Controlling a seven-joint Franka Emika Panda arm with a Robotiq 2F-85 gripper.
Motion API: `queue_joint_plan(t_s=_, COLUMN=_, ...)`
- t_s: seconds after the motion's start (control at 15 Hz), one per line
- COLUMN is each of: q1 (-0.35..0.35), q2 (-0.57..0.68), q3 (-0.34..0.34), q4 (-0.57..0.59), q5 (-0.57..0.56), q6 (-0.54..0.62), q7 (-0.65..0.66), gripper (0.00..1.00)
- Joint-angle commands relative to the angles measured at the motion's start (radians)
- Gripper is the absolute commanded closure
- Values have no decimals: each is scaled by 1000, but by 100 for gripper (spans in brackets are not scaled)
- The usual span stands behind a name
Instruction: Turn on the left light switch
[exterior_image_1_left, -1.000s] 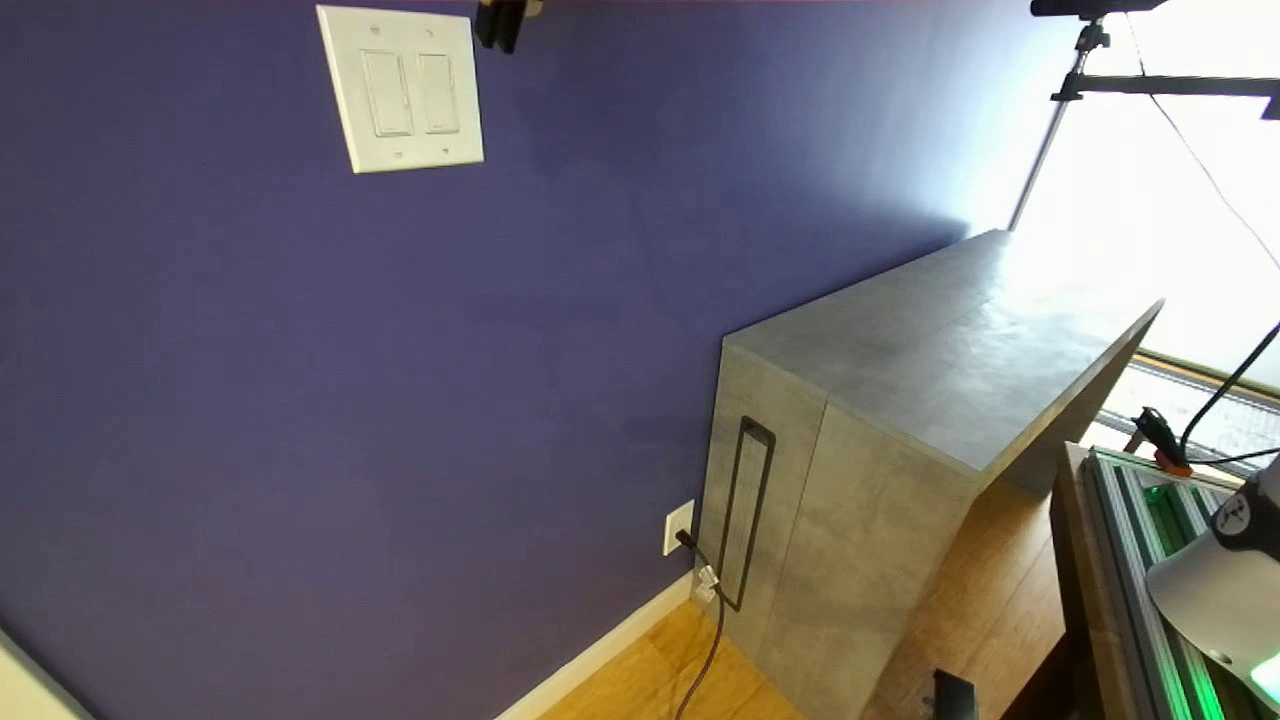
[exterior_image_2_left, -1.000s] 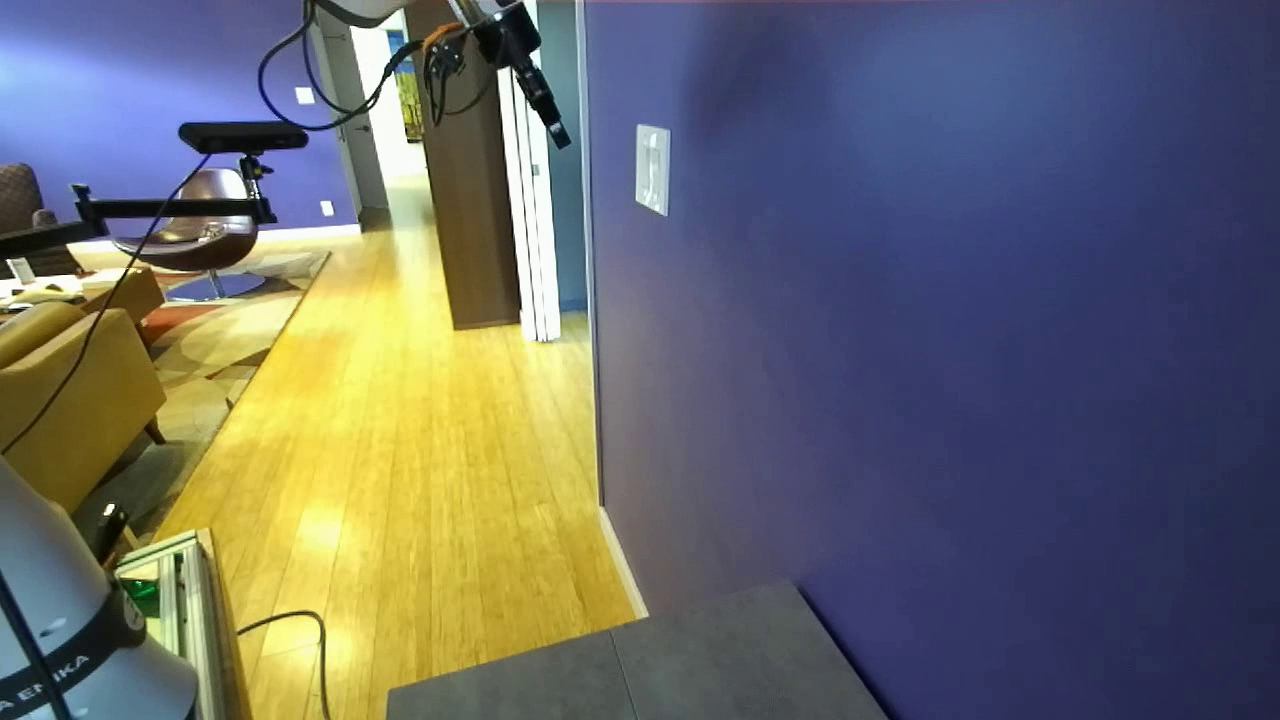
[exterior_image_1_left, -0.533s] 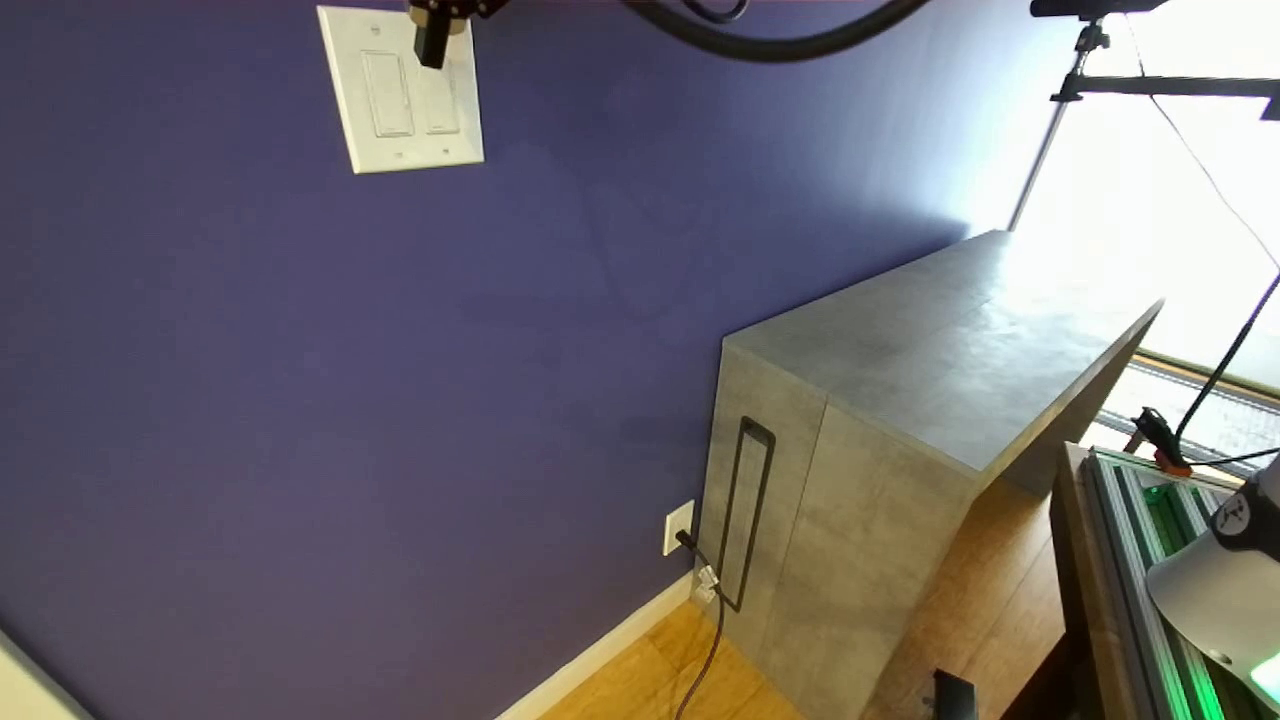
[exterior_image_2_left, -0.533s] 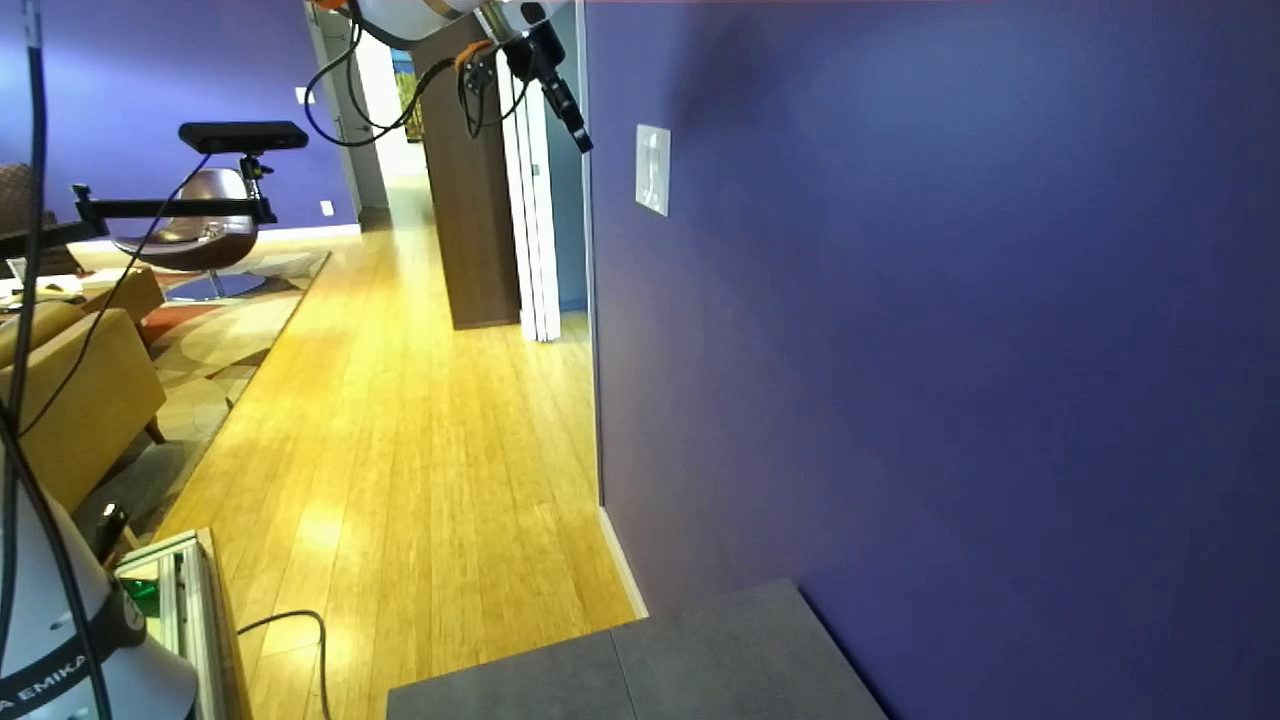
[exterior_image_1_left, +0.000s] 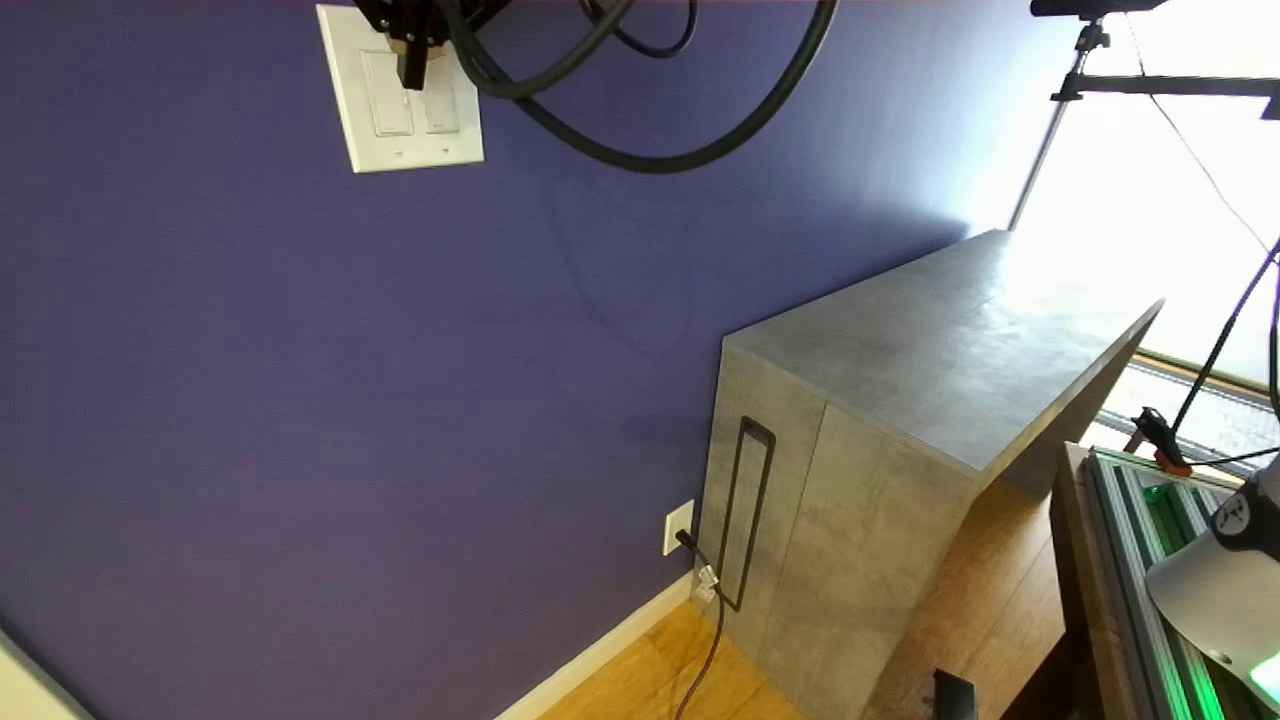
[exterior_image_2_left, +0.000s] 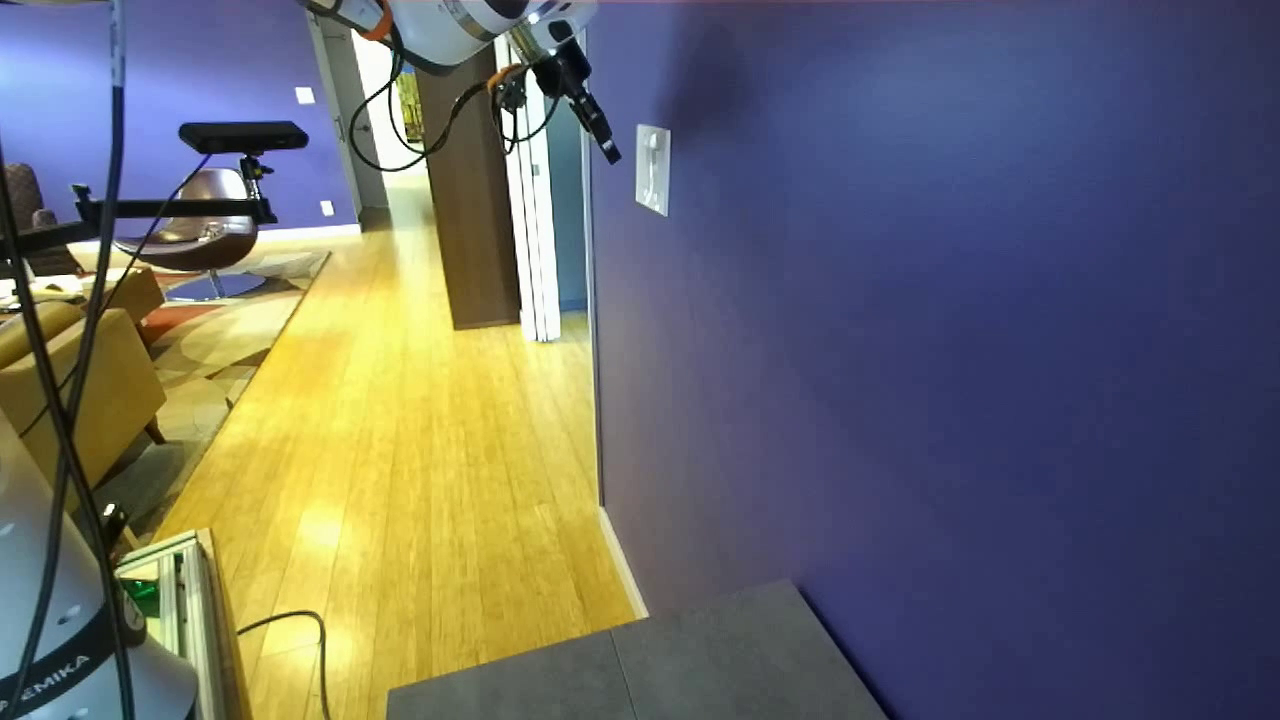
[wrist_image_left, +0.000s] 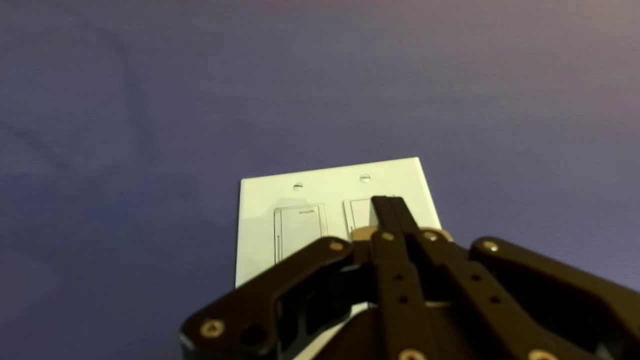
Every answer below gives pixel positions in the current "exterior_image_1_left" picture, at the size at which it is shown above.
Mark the black camera tripod stand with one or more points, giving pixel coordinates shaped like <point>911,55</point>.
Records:
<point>1134,86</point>

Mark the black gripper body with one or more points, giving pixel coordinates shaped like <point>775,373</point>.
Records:
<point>401,15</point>

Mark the gray concrete-look table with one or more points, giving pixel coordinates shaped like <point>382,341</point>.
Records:
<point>934,346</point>

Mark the white baseboard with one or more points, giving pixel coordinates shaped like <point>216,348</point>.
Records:
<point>602,652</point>

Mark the white double light switch plate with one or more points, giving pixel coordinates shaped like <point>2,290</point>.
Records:
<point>401,125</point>

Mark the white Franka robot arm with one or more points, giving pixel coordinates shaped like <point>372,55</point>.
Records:
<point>1222,584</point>

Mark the white wall outlet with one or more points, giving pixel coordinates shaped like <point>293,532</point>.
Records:
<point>678,529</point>

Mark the robot cart with green light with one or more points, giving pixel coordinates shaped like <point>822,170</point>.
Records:
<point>1134,584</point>

